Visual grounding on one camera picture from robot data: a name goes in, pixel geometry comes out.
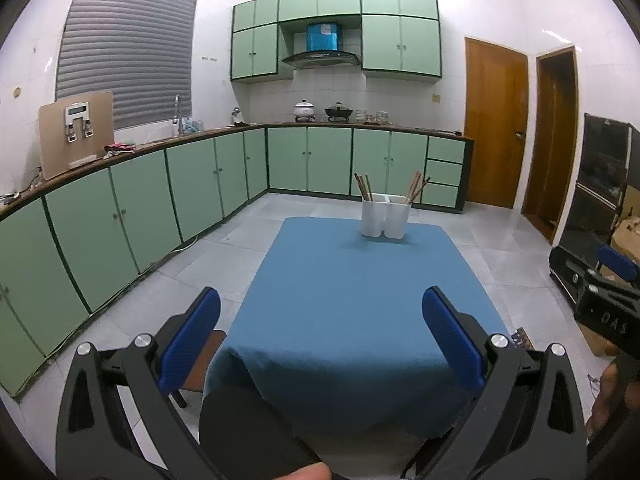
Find blue tablecloth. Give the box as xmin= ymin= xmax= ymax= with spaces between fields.
xmin=205 ymin=217 xmax=504 ymax=438

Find wooden chair seat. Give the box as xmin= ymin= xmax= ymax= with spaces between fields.
xmin=170 ymin=330 xmax=227 ymax=410

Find black glass cabinet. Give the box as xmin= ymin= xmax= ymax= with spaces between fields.
xmin=549 ymin=114 xmax=639 ymax=307

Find range hood blue pipe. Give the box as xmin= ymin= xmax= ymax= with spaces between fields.
xmin=279 ymin=21 xmax=361 ymax=70

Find green lower kitchen cabinets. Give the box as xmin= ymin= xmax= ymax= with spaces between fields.
xmin=1 ymin=125 xmax=473 ymax=396

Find white cooking pot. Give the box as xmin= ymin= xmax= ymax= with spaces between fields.
xmin=294 ymin=99 xmax=316 ymax=122

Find black wok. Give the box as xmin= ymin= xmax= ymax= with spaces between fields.
xmin=324 ymin=102 xmax=352 ymax=122

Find open wooden door frame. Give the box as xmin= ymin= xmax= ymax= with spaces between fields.
xmin=522 ymin=47 xmax=579 ymax=242

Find white utensil cup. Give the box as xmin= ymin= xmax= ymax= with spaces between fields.
xmin=360 ymin=193 xmax=390 ymax=238
xmin=383 ymin=195 xmax=411 ymax=240

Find green kitchen cabinets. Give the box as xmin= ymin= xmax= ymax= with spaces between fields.
xmin=1 ymin=125 xmax=473 ymax=396
xmin=230 ymin=0 xmax=442 ymax=82

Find red striped chopstick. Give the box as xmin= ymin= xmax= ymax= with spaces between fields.
xmin=407 ymin=177 xmax=431 ymax=204

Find left white utensil cup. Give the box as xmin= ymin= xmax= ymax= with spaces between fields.
xmin=360 ymin=193 xmax=390 ymax=238

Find closed wooden door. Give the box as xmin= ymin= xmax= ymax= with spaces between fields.
xmin=463 ymin=38 xmax=528 ymax=208

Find grey window blind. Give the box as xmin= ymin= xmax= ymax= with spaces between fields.
xmin=55 ymin=0 xmax=196 ymax=129

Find plain bamboo chopstick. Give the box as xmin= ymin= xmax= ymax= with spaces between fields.
xmin=354 ymin=174 xmax=372 ymax=202

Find brown board with device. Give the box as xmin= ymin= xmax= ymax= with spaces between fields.
xmin=38 ymin=91 xmax=114 ymax=180

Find green upper kitchen cabinets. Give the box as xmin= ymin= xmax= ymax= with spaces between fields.
xmin=230 ymin=0 xmax=442 ymax=82

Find silver kettle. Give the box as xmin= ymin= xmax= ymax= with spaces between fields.
xmin=231 ymin=106 xmax=246 ymax=127

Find chrome sink faucet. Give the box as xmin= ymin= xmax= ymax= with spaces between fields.
xmin=172 ymin=93 xmax=183 ymax=138

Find right white utensil cup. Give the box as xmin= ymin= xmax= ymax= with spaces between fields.
xmin=383 ymin=195 xmax=411 ymax=240

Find person's right hand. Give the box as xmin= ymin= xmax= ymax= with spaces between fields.
xmin=586 ymin=354 xmax=639 ymax=441

